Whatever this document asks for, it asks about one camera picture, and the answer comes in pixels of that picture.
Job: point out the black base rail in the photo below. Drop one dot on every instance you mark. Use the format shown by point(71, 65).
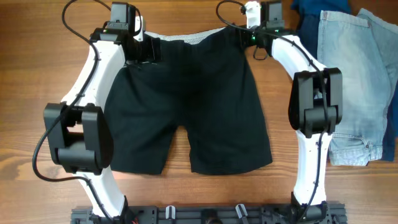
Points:
point(331, 213)

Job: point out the light blue denim shorts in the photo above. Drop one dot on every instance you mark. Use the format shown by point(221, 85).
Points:
point(360, 84)

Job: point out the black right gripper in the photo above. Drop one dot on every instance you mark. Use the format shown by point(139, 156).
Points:
point(244, 38)

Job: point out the black shorts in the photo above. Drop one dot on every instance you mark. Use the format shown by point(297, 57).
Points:
point(203, 83)

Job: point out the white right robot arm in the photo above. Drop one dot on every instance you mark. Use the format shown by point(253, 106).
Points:
point(315, 108)

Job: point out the dark blue garment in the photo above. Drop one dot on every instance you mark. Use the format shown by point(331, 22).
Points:
point(311, 25)

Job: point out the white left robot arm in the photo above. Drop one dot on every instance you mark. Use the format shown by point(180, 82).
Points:
point(77, 132)

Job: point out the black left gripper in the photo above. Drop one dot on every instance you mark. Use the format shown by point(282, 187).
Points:
point(154, 48)

